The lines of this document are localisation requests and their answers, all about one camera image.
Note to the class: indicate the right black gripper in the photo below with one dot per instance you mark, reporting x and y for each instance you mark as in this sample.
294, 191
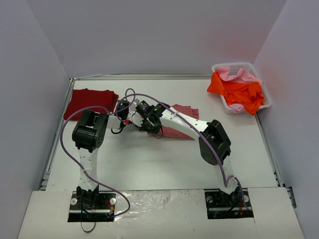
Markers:
151, 127

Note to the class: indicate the salmon pink t-shirt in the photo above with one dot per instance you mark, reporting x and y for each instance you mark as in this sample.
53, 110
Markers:
170, 132

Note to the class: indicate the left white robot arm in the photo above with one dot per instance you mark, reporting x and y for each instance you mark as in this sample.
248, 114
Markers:
88, 136

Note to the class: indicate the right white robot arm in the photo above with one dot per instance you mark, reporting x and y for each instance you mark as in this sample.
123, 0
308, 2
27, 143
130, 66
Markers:
214, 143

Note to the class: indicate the folded dark red t-shirt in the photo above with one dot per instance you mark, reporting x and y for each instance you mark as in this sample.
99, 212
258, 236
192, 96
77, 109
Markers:
87, 98

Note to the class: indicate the light pink t-shirt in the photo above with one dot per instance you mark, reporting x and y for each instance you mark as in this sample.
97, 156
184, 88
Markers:
240, 76

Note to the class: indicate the orange t-shirt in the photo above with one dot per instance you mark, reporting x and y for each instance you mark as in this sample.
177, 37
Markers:
238, 96

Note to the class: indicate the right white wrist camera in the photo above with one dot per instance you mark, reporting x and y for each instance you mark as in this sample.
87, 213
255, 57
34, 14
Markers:
135, 118

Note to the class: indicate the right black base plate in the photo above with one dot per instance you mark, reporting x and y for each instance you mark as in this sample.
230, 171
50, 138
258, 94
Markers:
220, 205

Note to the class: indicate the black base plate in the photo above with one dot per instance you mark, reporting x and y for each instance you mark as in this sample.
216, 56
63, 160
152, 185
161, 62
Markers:
220, 205
101, 211

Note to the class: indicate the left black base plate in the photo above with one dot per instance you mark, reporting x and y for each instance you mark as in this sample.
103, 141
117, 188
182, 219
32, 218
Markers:
101, 211

